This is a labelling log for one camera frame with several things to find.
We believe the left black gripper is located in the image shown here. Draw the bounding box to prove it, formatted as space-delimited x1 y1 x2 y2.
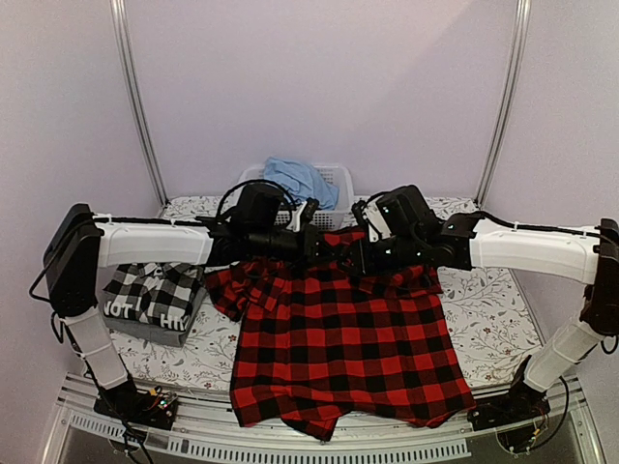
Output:
249 222 340 273

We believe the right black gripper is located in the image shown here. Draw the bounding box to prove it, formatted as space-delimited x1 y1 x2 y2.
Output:
337 232 425 277

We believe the red black plaid shirt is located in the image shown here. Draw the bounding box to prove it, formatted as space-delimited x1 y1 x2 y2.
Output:
204 258 475 441

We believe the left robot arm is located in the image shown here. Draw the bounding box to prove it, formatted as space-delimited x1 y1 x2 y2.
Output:
35 203 319 420

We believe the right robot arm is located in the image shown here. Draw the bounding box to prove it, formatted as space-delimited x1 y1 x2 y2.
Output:
351 212 618 421

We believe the blue shirt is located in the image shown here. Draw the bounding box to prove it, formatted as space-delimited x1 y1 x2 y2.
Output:
263 157 339 211

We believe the white plastic basket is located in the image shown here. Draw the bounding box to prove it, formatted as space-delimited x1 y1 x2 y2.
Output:
230 163 354 231

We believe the folded black white plaid shirt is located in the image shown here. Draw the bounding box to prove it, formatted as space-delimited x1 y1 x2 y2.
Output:
103 263 205 332

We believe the floral tablecloth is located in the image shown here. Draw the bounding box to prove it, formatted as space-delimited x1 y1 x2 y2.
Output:
86 194 550 398

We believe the folded grey shirt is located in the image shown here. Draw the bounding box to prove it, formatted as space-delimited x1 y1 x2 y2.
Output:
103 284 206 347

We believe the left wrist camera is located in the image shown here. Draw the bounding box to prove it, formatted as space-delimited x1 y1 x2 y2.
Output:
234 184 320 233

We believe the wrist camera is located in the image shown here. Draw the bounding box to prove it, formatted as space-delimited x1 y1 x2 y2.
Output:
352 185 441 243
234 184 320 233

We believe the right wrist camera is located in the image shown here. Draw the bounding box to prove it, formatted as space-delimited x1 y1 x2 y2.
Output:
352 185 441 243

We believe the aluminium front rail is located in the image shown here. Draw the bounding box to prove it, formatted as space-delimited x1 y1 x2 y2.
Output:
38 374 608 463

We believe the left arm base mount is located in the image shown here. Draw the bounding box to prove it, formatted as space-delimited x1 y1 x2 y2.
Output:
93 376 178 431

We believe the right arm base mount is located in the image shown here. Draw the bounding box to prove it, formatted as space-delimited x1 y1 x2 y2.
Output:
467 383 550 454

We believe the right aluminium post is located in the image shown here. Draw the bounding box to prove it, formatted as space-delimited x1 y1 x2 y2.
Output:
475 0 532 207

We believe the aluminium post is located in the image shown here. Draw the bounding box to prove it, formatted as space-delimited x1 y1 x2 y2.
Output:
109 0 169 207
475 0 532 207

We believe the left aluminium post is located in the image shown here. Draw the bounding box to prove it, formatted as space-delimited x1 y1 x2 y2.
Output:
109 0 169 207

